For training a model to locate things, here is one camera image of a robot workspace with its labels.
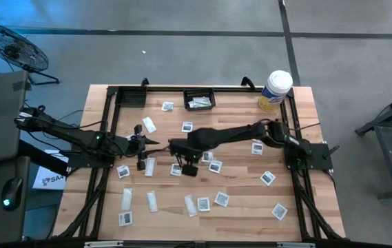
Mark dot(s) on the black base lever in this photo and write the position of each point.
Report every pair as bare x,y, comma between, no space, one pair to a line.
331,151

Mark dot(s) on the long white gauze packet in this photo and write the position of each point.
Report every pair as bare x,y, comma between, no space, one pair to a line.
126,199
152,201
191,206
203,101
150,167
149,125
194,104

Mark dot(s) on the black floor fan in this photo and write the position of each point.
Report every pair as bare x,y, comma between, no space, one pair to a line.
13,48

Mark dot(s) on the white printed paper sign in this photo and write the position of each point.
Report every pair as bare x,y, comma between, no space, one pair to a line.
49,179

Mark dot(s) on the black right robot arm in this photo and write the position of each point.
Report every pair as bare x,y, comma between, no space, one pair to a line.
230,134

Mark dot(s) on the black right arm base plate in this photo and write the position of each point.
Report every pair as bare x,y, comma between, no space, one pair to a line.
319,160

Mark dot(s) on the yellow wipes canister white lid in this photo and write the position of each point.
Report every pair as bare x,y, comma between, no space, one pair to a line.
275,89

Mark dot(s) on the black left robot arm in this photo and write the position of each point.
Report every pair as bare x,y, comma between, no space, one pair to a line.
78,137

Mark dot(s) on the grey metal cart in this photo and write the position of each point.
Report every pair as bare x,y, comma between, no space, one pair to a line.
388,112

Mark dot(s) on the black computer mouse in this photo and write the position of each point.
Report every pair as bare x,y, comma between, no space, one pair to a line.
11,193

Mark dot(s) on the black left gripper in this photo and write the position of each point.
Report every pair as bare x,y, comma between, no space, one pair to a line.
134,146

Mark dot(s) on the silver metal bracket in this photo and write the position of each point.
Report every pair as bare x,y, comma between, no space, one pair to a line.
102,245
295,245

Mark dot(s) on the square white printed packet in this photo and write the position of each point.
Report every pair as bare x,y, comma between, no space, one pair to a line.
207,157
167,106
280,211
221,199
268,178
186,126
123,171
257,140
203,204
257,148
175,171
125,218
215,166
130,137

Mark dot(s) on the black plastic bin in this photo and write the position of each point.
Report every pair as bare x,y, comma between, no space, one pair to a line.
133,98
199,92

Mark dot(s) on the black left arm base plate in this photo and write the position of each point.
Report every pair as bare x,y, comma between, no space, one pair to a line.
85,162

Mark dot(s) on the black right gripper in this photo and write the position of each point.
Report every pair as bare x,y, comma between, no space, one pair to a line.
183,149

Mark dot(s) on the black support bar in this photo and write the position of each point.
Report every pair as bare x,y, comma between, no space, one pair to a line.
40,157

